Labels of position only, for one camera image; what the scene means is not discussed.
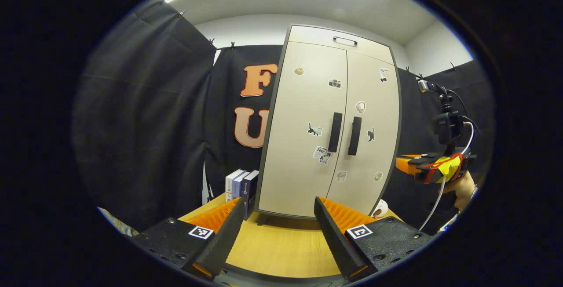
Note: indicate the small white figurine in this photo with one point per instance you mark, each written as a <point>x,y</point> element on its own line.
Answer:
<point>380,209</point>

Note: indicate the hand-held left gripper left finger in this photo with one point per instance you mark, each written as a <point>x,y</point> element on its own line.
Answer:
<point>224,243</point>

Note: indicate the pale shoe cabinet door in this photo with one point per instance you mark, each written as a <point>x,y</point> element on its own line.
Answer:
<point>294,168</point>
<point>378,155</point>

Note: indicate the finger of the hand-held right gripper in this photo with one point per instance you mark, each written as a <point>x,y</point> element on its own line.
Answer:
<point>424,173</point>
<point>424,157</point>

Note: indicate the blue-grey book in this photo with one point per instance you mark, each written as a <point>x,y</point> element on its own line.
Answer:
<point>237,186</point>

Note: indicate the dark navy book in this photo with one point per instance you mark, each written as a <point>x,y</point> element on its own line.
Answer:
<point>250,192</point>

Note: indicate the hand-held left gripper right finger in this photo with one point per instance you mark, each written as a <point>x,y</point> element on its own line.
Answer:
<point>334,243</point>

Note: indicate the pale double-door shoe cabinet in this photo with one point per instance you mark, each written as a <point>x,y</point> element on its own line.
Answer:
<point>316,34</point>

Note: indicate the black backdrop cloth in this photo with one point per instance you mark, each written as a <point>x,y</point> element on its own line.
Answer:
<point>140,124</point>

